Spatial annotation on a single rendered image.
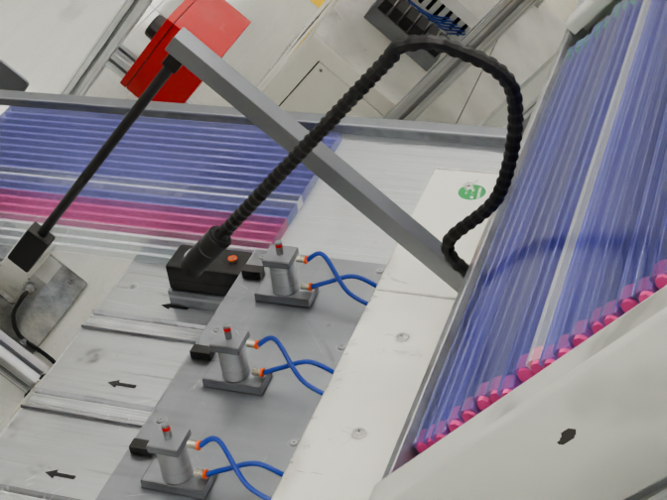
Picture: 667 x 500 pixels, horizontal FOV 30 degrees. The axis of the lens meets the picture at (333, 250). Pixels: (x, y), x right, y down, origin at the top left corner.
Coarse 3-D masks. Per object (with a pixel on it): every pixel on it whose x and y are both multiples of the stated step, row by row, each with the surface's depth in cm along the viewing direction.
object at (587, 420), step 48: (528, 144) 97; (480, 240) 87; (0, 336) 188; (624, 336) 54; (432, 384) 76; (528, 384) 60; (576, 384) 57; (624, 384) 56; (480, 432) 61; (528, 432) 59; (576, 432) 58; (624, 432) 57; (384, 480) 68; (432, 480) 64; (480, 480) 62; (528, 480) 61; (576, 480) 60; (624, 480) 59
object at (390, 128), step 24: (0, 96) 153; (24, 96) 152; (48, 96) 152; (72, 96) 151; (192, 120) 145; (216, 120) 144; (240, 120) 143; (312, 120) 140; (360, 120) 139; (384, 120) 138; (408, 120) 138; (480, 144) 134; (504, 144) 133
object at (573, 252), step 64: (640, 0) 99; (576, 64) 102; (640, 64) 86; (576, 128) 89; (640, 128) 76; (512, 192) 91; (576, 192) 78; (640, 192) 69; (512, 256) 80; (576, 256) 70; (640, 256) 62; (512, 320) 72; (576, 320) 63; (448, 384) 74; (512, 384) 66
